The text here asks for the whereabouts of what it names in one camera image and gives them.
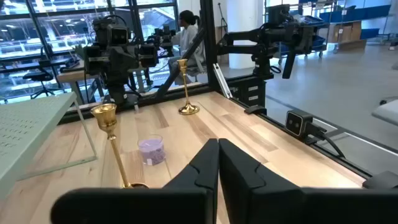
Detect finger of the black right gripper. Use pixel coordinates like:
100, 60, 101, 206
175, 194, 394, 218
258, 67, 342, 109
108, 46, 124, 75
123, 46, 139, 74

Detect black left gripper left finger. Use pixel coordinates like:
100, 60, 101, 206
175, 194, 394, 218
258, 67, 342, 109
50, 138, 220, 224

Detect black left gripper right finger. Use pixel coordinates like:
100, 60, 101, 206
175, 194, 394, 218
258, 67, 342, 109
218, 138, 398, 224

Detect gold candlestick holder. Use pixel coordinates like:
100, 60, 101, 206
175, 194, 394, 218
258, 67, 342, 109
177, 58, 201, 116
90, 103, 150, 190

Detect purple candle glass jar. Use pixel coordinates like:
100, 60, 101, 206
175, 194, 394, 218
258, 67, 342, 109
137, 134, 166, 166

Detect wooden desk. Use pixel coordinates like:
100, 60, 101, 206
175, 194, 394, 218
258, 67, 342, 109
57, 60, 105, 105

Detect black background robot arms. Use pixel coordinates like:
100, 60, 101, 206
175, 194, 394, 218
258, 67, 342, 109
146, 24, 177, 58

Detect black office chair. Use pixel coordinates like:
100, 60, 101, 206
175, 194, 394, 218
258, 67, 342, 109
22, 46, 65, 100

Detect person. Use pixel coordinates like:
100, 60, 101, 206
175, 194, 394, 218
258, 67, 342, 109
167, 9, 206, 86

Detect silver aluminium bar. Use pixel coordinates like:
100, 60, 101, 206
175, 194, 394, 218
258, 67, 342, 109
213, 63, 233, 100

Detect green perforated metal shelf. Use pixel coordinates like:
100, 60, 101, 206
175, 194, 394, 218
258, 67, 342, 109
0, 91, 99, 200

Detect black box white labels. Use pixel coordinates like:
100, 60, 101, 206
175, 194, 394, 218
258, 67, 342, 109
231, 74, 268, 108

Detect white column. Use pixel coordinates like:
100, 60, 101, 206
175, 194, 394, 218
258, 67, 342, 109
226, 0, 265, 70

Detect grey table corner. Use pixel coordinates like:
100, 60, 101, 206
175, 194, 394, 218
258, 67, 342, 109
371, 98, 398, 127

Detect cart with blue bins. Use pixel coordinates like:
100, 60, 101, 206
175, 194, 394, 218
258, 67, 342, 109
276, 14, 331, 58

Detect cardboard box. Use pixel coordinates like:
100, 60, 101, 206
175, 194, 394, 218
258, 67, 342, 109
329, 20, 368, 52

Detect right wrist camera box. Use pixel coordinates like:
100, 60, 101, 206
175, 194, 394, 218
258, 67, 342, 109
108, 24, 130, 47

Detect black box camera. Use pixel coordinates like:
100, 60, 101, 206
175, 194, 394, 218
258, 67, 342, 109
285, 108, 315, 140

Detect black camera cable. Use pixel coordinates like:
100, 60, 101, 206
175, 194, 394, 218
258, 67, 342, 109
306, 123, 346, 159

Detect black frame bracket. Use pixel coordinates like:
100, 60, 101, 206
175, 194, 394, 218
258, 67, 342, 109
362, 170, 398, 190
244, 105, 268, 116

